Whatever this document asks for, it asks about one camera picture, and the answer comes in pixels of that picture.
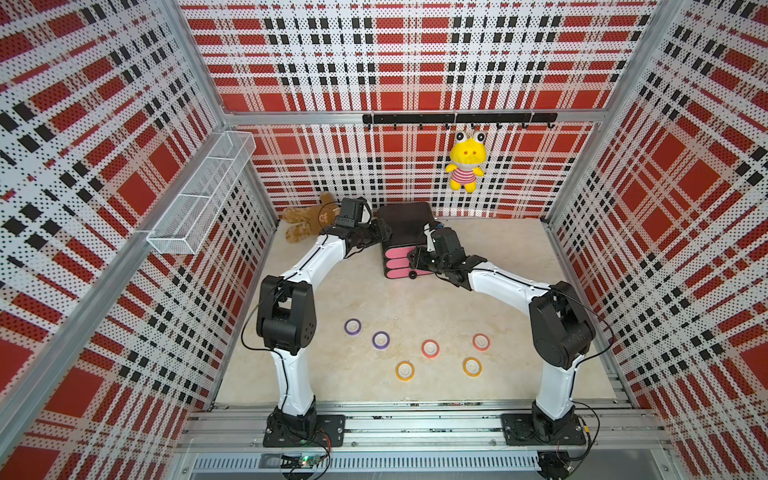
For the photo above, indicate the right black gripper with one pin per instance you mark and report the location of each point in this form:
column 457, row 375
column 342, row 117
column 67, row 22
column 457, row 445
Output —
column 417, row 261

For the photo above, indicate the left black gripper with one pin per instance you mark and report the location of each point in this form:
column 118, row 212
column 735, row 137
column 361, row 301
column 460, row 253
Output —
column 381, row 233

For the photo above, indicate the pink drawer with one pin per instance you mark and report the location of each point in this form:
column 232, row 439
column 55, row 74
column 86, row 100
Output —
column 398, row 263
column 399, row 252
column 405, row 273

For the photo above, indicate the black drawer cabinet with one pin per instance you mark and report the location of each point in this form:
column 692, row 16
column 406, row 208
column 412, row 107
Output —
column 407, row 221

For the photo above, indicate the purple tape roll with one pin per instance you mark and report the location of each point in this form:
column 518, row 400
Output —
column 353, row 327
column 381, row 340

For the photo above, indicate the red tape roll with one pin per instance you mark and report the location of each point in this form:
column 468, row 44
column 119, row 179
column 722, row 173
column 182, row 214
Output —
column 481, row 342
column 430, row 349

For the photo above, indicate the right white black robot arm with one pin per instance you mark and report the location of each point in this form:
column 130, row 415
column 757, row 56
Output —
column 562, row 332

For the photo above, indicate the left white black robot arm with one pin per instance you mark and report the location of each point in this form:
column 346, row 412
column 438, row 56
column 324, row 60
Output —
column 286, row 318

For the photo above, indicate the orange tape roll left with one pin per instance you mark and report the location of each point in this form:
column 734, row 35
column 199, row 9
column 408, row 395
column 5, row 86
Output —
column 405, row 371

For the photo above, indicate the orange tape roll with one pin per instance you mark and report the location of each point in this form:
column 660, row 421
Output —
column 472, row 367
column 405, row 371

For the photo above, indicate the orange tape roll right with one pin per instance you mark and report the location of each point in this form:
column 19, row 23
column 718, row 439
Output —
column 472, row 367

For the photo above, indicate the brown teddy bear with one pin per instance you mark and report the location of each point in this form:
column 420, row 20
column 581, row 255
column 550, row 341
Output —
column 306, row 222

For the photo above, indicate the yellow frog plush toy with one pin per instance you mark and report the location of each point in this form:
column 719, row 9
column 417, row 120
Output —
column 466, row 156

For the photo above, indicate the green circuit board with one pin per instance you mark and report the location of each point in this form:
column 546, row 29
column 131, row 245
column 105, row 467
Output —
column 301, row 461

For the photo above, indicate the black connector box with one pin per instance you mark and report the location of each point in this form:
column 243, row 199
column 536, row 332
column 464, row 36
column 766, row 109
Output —
column 554, row 465

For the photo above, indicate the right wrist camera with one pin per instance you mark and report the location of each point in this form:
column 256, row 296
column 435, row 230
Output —
column 441, row 240

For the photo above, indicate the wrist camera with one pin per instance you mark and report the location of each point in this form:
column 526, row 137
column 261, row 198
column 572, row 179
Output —
column 354, row 212
column 441, row 240

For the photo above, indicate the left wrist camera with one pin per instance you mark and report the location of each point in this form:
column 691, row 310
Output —
column 354, row 212

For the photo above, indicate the black hook rail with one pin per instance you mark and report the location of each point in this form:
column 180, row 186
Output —
column 521, row 118

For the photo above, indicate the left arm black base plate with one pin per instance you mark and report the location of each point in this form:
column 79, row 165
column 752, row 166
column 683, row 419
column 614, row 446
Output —
column 309, row 429

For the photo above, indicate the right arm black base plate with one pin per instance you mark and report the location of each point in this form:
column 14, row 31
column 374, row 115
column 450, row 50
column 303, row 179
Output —
column 536, row 428

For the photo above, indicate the white wire mesh basket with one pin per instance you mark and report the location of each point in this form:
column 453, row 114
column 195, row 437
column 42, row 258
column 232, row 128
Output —
column 187, row 222

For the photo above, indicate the aluminium mounting rail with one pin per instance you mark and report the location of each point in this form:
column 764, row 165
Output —
column 421, row 426

